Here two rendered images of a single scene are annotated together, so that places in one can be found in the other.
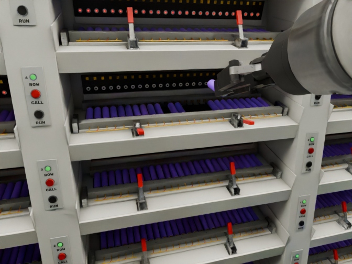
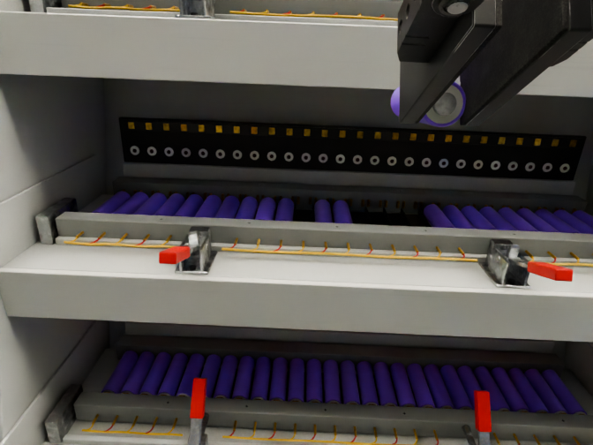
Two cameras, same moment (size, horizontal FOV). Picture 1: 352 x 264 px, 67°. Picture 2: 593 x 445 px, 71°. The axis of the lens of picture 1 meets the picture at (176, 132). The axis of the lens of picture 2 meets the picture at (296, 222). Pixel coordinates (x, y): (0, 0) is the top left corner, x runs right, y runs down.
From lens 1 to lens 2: 33 cm
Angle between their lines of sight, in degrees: 17
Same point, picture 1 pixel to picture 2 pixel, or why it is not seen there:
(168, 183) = (288, 418)
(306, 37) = not seen: outside the picture
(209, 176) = (409, 418)
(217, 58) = not seen: hidden behind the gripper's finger
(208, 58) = not seen: hidden behind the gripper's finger
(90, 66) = (73, 58)
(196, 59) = (379, 58)
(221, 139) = (448, 317)
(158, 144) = (248, 305)
